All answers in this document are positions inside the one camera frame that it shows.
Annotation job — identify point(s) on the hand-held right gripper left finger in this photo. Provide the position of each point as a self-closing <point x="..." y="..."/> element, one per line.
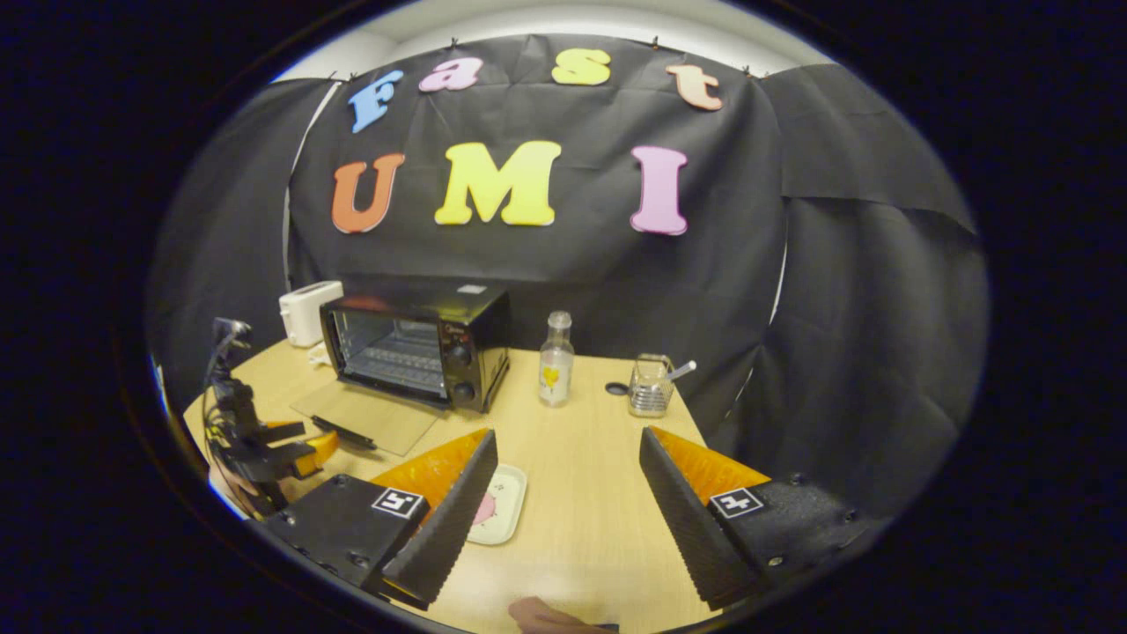
<point x="445" y="528"/>

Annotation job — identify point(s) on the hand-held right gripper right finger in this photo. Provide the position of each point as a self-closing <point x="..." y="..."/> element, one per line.
<point x="691" y="528"/>

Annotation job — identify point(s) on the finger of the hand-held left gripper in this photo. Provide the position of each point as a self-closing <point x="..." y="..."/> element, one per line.
<point x="282" y="432"/>
<point x="277" y="464"/>

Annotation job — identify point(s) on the pink food slice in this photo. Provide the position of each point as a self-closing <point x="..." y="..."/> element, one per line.
<point x="485" y="511"/>

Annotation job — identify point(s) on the white square plate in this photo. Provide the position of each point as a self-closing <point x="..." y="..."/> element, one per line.
<point x="509" y="502"/>

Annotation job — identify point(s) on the black electric oven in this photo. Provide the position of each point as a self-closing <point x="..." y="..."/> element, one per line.
<point x="480" y="343"/>

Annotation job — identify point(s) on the white toaster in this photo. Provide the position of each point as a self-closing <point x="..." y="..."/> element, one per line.
<point x="304" y="313"/>

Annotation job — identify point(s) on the white spoon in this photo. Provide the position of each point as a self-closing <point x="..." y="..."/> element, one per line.
<point x="685" y="370"/>

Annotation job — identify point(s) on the small black cap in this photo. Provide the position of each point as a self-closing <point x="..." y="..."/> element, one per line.
<point x="616" y="388"/>

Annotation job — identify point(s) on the clear glass bottle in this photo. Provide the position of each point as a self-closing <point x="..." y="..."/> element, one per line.
<point x="556" y="374"/>

